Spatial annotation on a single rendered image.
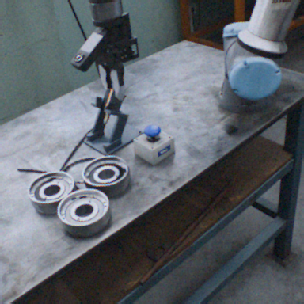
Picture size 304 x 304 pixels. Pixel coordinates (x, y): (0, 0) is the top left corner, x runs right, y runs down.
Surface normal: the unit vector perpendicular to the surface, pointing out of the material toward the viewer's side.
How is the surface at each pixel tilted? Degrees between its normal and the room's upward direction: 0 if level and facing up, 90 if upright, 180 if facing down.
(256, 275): 0
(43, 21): 90
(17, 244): 0
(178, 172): 0
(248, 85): 97
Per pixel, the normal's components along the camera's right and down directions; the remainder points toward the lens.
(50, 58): 0.62, 0.33
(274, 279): -0.15, -0.84
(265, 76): -0.18, 0.63
